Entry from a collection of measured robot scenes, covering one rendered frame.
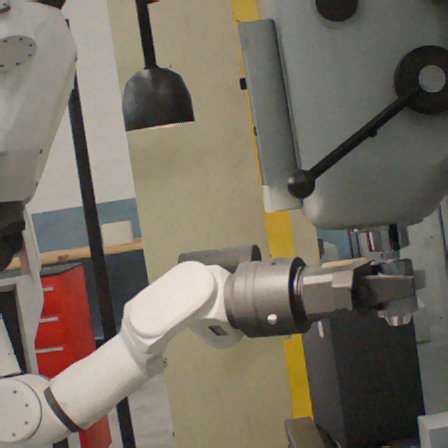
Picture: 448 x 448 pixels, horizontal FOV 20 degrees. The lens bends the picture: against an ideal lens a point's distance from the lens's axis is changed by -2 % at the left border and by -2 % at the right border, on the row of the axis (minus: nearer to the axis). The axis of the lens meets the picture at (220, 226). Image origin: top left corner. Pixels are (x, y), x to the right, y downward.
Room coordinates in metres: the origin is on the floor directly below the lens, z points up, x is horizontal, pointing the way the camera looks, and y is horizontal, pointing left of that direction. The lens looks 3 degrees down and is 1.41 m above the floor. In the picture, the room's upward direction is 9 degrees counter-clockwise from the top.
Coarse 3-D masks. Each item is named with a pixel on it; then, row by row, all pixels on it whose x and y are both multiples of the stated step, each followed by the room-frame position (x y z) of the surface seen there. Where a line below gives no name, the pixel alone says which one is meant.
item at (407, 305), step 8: (376, 272) 1.41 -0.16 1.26; (384, 272) 1.40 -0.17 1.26; (392, 272) 1.40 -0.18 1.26; (400, 272) 1.40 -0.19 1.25; (408, 272) 1.40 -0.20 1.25; (416, 296) 1.41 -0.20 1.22; (376, 304) 1.42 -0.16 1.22; (384, 304) 1.40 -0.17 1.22; (392, 304) 1.40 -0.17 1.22; (400, 304) 1.40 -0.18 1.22; (408, 304) 1.40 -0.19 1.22; (416, 304) 1.41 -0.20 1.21; (384, 312) 1.40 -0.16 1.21; (392, 312) 1.40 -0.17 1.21; (400, 312) 1.40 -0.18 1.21; (408, 312) 1.40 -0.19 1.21
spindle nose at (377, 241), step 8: (368, 232) 1.41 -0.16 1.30; (376, 232) 1.40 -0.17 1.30; (384, 232) 1.40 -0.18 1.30; (400, 232) 1.40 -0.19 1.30; (368, 240) 1.41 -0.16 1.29; (376, 240) 1.40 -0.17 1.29; (384, 240) 1.40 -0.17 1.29; (400, 240) 1.40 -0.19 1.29; (408, 240) 1.41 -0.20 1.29; (368, 248) 1.41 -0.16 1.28; (376, 248) 1.40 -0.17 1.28; (384, 248) 1.40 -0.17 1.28
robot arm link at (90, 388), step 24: (96, 360) 1.49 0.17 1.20; (120, 360) 1.48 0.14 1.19; (48, 384) 1.55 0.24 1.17; (72, 384) 1.48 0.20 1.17; (96, 384) 1.48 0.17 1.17; (120, 384) 1.48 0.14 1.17; (48, 408) 1.48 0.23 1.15; (72, 408) 1.48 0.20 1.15; (96, 408) 1.48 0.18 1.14; (48, 432) 1.48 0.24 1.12; (72, 432) 1.51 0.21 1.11
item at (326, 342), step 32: (320, 320) 1.79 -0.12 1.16; (352, 320) 1.74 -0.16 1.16; (384, 320) 1.74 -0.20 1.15; (320, 352) 1.82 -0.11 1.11; (352, 352) 1.73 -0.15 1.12; (384, 352) 1.74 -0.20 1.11; (416, 352) 1.75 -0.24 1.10; (320, 384) 1.85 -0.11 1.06; (352, 384) 1.73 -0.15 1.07; (384, 384) 1.74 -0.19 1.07; (416, 384) 1.75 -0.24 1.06; (320, 416) 1.88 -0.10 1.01; (352, 416) 1.73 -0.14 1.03; (384, 416) 1.74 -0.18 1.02; (416, 416) 1.75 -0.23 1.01
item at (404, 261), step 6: (402, 258) 1.41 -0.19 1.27; (408, 258) 1.41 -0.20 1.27; (372, 264) 1.41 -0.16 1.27; (378, 264) 1.40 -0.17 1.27; (384, 264) 1.40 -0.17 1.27; (390, 264) 1.40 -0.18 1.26; (396, 264) 1.40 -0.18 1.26; (402, 264) 1.40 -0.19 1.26; (408, 264) 1.40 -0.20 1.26; (372, 270) 1.41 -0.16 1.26; (378, 270) 1.40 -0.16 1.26; (384, 270) 1.40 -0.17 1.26
